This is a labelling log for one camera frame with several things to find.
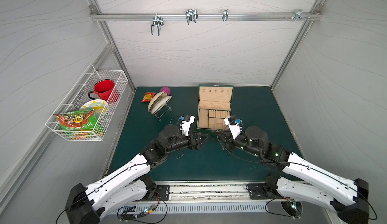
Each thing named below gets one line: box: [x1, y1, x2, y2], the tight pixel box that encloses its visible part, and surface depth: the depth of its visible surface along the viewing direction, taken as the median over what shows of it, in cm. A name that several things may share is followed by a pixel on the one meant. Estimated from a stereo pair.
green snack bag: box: [53, 109, 99, 131], surface depth 55 cm
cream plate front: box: [151, 95, 173, 116], surface depth 92 cm
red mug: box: [87, 79, 118, 104], surface depth 67 cm
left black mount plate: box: [141, 184, 170, 202], surface depth 74 cm
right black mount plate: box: [247, 183, 277, 200], surface depth 75 cm
